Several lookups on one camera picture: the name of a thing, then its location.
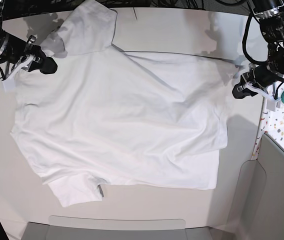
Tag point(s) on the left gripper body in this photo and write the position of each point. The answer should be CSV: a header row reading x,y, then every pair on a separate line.
x,y
258,79

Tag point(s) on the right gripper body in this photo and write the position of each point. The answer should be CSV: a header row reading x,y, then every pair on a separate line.
x,y
18,51

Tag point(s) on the white t-shirt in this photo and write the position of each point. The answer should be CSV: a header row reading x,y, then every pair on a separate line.
x,y
109,117

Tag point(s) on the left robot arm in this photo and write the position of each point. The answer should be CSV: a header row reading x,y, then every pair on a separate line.
x,y
270,18

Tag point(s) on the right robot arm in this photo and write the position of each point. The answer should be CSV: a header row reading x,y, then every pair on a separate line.
x,y
33,66

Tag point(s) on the grey panel at right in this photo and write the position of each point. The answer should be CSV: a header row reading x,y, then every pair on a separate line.
x,y
257,211

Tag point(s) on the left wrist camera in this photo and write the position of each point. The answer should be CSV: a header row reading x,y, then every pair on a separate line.
x,y
273,104

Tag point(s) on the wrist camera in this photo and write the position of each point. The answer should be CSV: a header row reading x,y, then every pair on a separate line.
x,y
273,104
8,85

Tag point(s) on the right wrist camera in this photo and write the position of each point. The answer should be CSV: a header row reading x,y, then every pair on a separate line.
x,y
8,85

